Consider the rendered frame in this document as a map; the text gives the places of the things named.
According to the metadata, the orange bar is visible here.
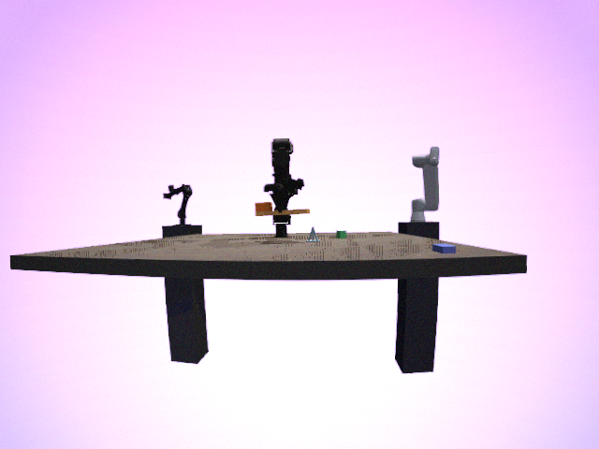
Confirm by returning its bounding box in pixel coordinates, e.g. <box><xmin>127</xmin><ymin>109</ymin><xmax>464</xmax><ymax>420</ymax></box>
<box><xmin>255</xmin><ymin>202</ymin><xmax>310</xmax><ymax>216</ymax></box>

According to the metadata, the blue rectangular block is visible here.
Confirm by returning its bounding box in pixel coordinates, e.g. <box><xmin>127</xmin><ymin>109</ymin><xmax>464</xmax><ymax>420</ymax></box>
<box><xmin>432</xmin><ymin>244</ymin><xmax>457</xmax><ymax>253</ymax></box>

